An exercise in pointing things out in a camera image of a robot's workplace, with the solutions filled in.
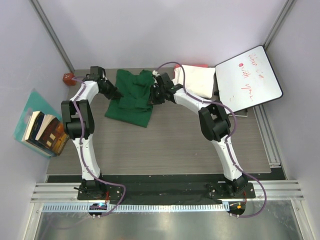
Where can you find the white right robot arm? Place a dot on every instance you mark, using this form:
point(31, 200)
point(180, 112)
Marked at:
point(214, 125)

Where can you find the stack of books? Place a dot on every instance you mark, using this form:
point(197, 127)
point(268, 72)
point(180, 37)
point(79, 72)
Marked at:
point(45, 133)

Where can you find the red cube block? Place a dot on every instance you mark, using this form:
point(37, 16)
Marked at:
point(68, 79)

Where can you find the teal plastic folder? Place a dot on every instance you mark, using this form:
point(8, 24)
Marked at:
point(35, 102)

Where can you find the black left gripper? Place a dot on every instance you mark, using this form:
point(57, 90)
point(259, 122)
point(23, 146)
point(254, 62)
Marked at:
point(114, 93)

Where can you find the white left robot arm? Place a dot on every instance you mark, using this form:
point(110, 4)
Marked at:
point(79, 125)

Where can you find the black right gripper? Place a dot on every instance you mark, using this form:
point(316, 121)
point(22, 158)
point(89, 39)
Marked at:
point(152, 100)

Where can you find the folded white t shirt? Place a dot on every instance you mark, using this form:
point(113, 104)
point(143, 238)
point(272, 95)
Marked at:
point(200, 81)

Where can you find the white dry-erase board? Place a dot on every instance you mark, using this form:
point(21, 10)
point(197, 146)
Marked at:
point(247, 80)

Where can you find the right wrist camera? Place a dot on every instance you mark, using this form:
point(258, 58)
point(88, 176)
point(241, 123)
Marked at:
point(155, 73)

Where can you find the green t shirt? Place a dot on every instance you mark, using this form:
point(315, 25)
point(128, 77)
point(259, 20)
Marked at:
point(133, 107)

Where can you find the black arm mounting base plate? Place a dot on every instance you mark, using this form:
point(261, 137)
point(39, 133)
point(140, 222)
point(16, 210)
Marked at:
point(164, 189)

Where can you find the white slotted cable duct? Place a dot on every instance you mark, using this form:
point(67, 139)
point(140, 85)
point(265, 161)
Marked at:
point(90, 207)

